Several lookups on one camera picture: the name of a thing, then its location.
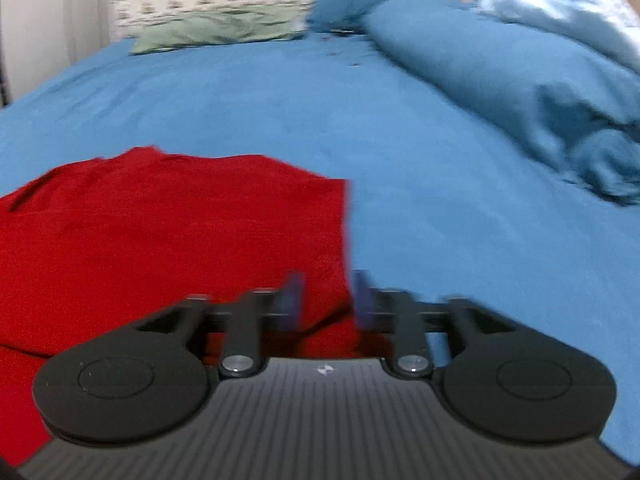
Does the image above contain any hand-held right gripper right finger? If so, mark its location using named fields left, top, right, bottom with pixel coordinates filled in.
left=351, top=270, right=518, bottom=380

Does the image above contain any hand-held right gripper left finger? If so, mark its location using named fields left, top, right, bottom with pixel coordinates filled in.
left=134, top=271, right=306, bottom=380

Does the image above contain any red shirt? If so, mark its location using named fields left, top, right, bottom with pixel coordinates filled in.
left=0, top=146, right=381, bottom=467

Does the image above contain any blue bed sheet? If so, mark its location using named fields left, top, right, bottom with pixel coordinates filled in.
left=0, top=30, right=640, bottom=467

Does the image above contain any blue duvet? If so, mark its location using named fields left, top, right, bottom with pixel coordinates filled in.
left=306, top=0, right=640, bottom=206

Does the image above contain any green pillow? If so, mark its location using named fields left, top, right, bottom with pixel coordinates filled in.
left=129, top=6, right=315, bottom=56

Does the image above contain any light blue blanket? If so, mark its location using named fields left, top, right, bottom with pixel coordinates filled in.
left=472, top=0, right=640, bottom=74

